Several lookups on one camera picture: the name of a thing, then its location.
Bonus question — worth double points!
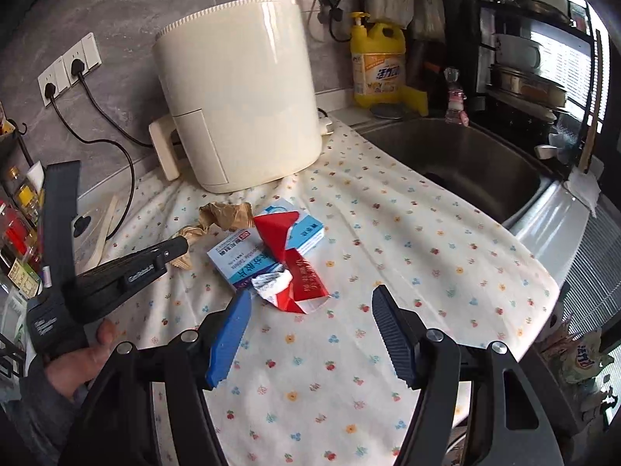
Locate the person's left hand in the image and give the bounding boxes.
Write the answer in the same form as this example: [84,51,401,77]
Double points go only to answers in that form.
[44,319,116,401]

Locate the black dish rack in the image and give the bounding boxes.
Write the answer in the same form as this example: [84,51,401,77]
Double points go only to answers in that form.
[473,0,609,169]

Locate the floral white tablecloth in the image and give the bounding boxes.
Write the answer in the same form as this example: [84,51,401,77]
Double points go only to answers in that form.
[95,116,562,466]

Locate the black power cable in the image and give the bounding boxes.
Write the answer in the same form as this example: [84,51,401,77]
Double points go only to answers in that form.
[45,69,157,241]

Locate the brown paper bag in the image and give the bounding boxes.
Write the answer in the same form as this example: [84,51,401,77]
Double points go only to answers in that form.
[175,202,255,246]

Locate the stainless steel sink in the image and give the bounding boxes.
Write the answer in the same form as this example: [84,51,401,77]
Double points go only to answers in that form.
[358,118,553,228]

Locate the cream air fryer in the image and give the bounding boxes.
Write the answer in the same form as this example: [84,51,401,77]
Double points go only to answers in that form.
[148,0,322,194]

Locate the yellow detergent bottle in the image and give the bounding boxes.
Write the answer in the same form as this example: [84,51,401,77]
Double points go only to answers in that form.
[349,12,429,117]

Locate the red cap sauce bottle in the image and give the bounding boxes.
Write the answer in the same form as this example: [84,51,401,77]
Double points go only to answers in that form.
[0,201,41,271]

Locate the small pink bottle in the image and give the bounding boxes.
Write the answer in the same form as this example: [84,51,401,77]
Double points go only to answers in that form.
[444,68,470,126]

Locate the wooden cutting board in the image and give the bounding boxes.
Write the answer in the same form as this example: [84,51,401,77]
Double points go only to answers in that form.
[579,30,603,174]

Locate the red carton box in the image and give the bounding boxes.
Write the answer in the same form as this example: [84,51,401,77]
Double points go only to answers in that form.
[250,212,330,315]

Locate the white blue medicine box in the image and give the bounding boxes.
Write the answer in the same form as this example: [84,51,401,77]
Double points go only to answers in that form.
[207,199,324,289]

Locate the white wall socket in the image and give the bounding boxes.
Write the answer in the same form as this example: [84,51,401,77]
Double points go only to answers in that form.
[37,33,102,106]

